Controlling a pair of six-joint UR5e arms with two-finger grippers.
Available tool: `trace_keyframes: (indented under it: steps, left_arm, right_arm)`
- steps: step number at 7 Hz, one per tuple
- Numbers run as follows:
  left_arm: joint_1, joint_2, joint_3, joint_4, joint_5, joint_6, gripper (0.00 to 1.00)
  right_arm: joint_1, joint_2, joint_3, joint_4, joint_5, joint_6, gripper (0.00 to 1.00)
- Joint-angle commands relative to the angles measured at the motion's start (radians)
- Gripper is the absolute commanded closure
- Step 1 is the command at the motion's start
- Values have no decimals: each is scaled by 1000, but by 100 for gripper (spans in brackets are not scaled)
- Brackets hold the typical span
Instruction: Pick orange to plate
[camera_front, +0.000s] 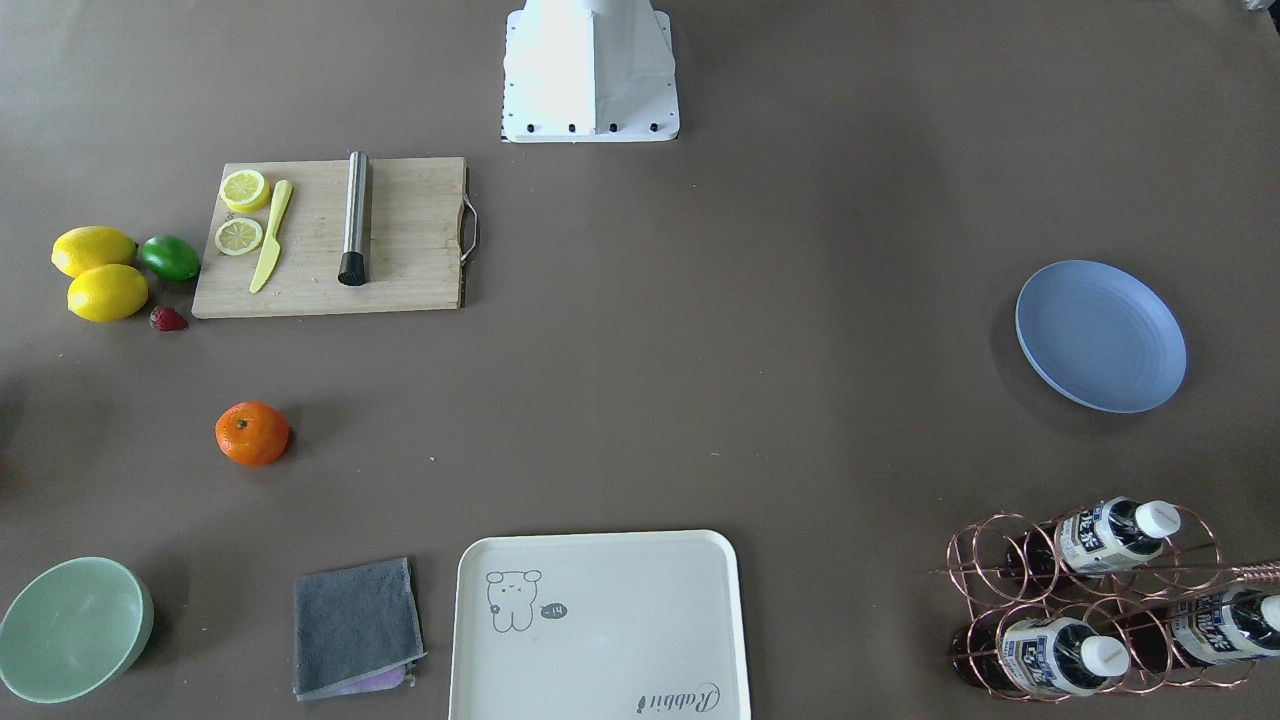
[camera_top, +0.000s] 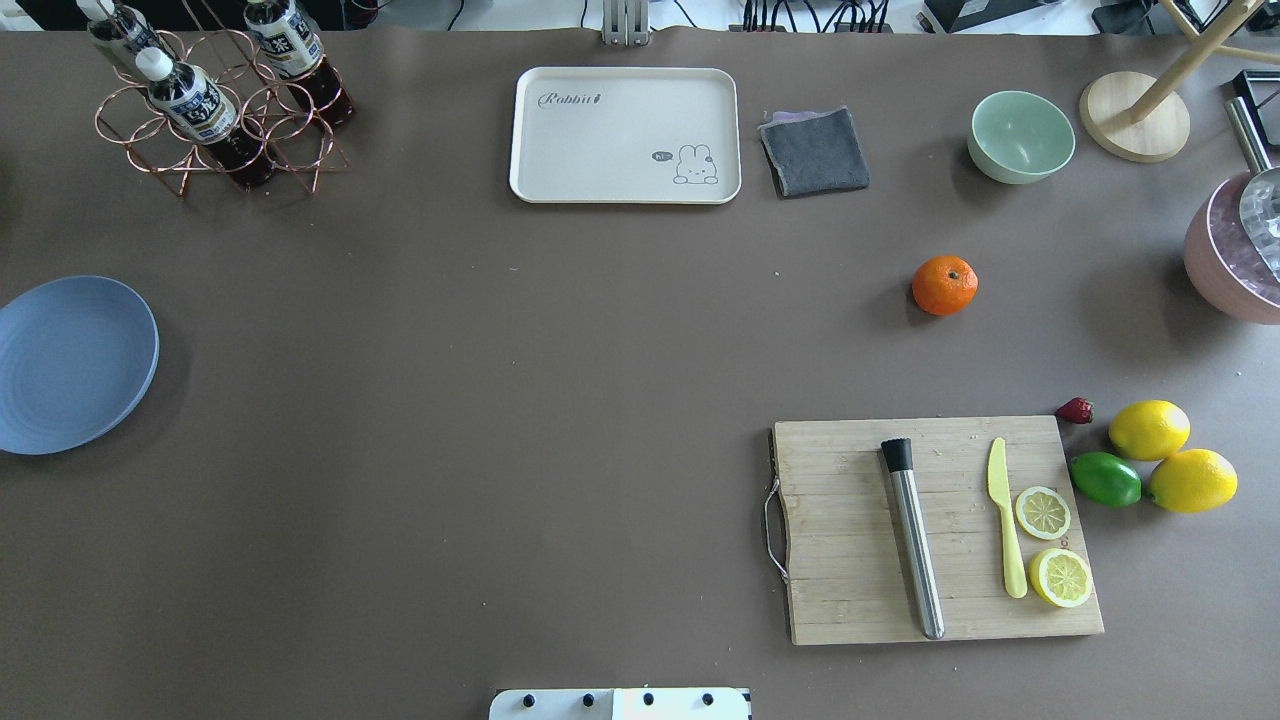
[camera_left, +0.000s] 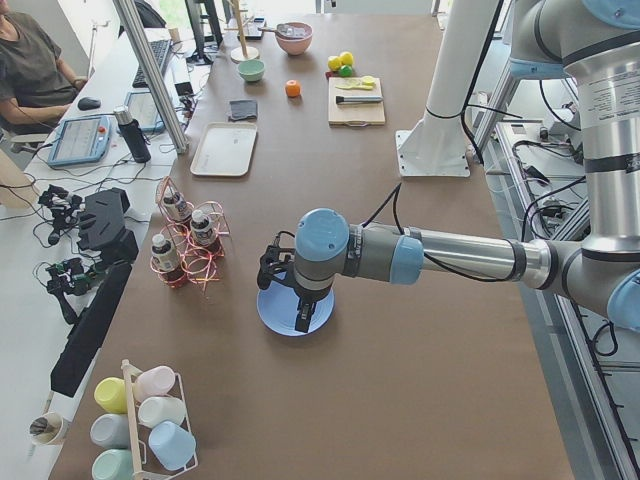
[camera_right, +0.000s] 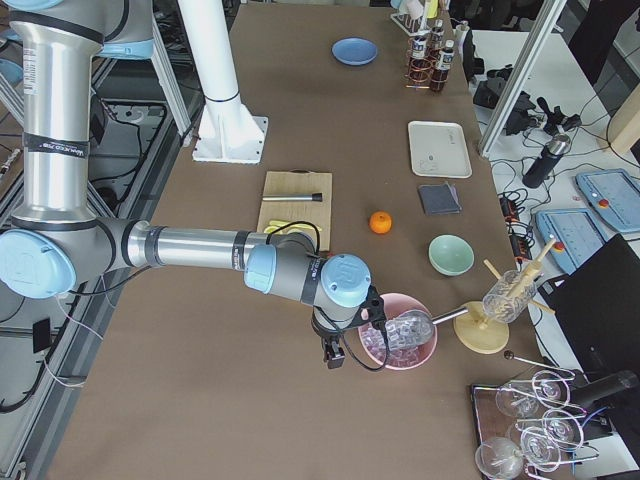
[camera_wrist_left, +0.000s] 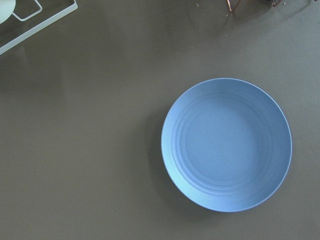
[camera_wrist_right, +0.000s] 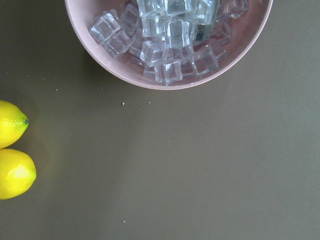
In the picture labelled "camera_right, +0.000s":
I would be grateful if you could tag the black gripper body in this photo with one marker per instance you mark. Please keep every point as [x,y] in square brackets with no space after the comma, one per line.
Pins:
[325,332]

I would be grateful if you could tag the orange fruit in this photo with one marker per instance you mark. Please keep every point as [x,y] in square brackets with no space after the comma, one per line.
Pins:
[380,222]

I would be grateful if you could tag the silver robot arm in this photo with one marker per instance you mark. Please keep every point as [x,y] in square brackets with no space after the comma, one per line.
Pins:
[56,242]

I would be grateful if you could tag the blue ceramic plate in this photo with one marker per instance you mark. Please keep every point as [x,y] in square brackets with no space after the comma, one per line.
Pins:
[354,51]

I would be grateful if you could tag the pink bowl with ice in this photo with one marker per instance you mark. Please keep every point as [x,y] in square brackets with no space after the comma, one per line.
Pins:
[401,359]

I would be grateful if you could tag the green ceramic bowl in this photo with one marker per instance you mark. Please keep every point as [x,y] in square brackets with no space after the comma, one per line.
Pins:
[450,255]

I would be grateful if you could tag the wooden cup tree stand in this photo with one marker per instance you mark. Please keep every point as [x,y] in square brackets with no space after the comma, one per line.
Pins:
[484,335]

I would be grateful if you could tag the dark grey folded cloth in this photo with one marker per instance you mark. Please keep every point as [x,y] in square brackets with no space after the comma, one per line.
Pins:
[439,199]

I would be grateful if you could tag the clear glass on stand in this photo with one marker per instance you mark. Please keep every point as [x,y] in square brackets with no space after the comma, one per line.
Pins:
[509,296]

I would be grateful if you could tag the wooden cutting board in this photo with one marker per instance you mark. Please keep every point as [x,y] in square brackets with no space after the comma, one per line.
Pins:
[290,183]

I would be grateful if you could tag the beige plastic tray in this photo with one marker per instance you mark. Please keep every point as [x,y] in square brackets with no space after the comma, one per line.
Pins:
[438,149]

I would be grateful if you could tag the wine glass rack tray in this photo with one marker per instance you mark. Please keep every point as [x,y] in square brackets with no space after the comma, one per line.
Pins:
[529,428]

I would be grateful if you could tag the blue teach pendant near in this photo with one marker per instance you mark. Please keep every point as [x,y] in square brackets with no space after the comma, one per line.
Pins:
[577,233]

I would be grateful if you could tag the blue teach pendant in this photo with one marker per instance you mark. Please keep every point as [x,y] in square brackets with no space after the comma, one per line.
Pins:
[614,195]
[577,233]

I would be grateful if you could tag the black monitor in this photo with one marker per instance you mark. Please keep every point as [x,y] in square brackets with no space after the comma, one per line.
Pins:
[597,308]

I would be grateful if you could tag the black thermos bottle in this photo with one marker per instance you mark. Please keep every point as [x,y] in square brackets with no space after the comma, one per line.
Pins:
[551,154]

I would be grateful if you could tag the dark sauce bottle front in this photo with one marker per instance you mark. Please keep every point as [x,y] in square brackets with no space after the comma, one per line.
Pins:
[442,66]

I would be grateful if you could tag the dark sauce bottle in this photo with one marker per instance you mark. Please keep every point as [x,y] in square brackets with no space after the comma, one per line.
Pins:
[418,65]
[442,66]
[436,39]

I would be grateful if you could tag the dark sauce bottle middle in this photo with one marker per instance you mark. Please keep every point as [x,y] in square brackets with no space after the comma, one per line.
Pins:
[418,65]

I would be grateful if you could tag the blue teach pendant far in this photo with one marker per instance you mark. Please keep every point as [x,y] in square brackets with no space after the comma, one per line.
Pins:
[614,195]

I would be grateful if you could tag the dark sauce bottle rear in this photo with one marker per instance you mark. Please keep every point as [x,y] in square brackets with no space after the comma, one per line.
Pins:
[436,39]

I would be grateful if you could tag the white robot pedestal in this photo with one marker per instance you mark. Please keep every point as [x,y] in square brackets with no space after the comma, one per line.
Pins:
[228,132]

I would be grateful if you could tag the copper wire bottle rack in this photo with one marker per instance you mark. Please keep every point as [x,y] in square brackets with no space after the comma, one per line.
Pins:
[429,59]

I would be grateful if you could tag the aluminium frame post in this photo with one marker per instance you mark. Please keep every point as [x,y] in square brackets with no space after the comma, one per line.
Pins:
[541,29]

